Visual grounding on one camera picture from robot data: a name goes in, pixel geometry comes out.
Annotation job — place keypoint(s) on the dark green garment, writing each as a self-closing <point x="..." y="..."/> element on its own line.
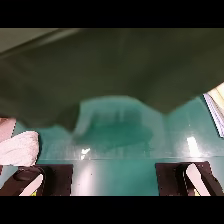
<point x="110" y="63"/>

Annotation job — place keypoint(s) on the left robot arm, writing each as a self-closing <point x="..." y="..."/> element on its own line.
<point x="26" y="181"/>

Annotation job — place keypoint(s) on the pink garment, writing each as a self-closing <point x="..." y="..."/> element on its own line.
<point x="6" y="128"/>

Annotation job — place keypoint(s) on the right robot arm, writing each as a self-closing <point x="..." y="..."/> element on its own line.
<point x="196" y="180"/>

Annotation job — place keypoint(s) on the white garment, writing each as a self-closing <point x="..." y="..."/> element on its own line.
<point x="19" y="149"/>

